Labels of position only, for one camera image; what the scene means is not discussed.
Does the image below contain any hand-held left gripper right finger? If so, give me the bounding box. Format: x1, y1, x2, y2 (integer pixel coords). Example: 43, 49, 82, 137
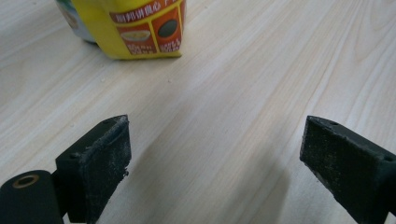
299, 115, 396, 224

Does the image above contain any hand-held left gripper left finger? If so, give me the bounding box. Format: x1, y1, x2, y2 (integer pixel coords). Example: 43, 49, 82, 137
55, 114, 133, 224

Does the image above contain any yellow spouted refill pouch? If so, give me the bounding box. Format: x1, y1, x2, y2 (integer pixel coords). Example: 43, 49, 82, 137
70, 0, 187, 61

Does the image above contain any clear container with white lid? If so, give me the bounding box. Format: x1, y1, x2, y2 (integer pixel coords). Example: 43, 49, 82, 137
55, 0, 96, 44

